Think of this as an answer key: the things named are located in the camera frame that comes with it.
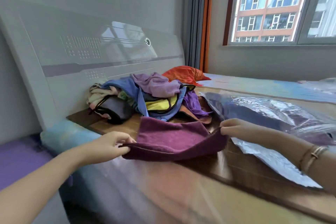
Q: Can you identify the brown wooden board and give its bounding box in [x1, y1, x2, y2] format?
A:
[66, 86, 336, 222]

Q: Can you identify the clear crumpled plastic sheet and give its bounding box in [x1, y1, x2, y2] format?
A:
[201, 91, 336, 189]

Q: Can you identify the violet cloth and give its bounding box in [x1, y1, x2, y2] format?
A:
[182, 90, 212, 119]

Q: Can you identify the grey cloth with black trim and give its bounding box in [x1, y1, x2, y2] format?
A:
[89, 95, 134, 125]

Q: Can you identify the white glossy headboard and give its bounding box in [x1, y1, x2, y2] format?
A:
[0, 0, 186, 130]

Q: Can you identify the yellow cloth with black trim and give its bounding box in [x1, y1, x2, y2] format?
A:
[144, 95, 178, 113]

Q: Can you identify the purple mat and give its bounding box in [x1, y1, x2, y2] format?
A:
[0, 134, 54, 191]

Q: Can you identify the brown cloth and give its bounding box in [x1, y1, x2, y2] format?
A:
[178, 96, 213, 125]

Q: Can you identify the blue cloth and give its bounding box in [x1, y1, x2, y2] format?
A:
[101, 76, 187, 122]

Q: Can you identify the lilac towel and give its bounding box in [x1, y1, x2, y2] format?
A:
[131, 72, 183, 98]

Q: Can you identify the orange curtain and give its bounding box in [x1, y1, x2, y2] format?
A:
[199, 0, 215, 73]

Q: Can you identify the plastic-wrapped mattress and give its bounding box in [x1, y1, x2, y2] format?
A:
[40, 73, 336, 224]

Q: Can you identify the orange red cloth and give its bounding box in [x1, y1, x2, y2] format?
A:
[162, 65, 212, 87]

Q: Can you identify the orange apartment building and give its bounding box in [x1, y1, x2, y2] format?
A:
[232, 0, 311, 43]

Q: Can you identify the grey curtain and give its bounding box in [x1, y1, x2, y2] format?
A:
[182, 0, 208, 69]

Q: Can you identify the person's right hand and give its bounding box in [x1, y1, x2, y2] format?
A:
[220, 118, 265, 145]

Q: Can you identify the person's right forearm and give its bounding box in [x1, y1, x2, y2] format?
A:
[258, 128, 336, 196]

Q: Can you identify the person's left hand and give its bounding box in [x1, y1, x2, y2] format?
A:
[85, 131, 137, 165]

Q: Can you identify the dark purple towel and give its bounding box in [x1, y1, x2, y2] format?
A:
[119, 116, 228, 162]

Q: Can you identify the gold bracelet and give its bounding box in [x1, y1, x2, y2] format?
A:
[299, 145, 329, 175]

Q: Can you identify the window with grey frame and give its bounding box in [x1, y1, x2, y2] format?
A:
[223, 0, 336, 46]

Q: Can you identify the person's left forearm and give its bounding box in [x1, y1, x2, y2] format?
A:
[0, 143, 93, 224]

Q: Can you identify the cream and pink cloth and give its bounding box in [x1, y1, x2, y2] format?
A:
[87, 83, 119, 111]

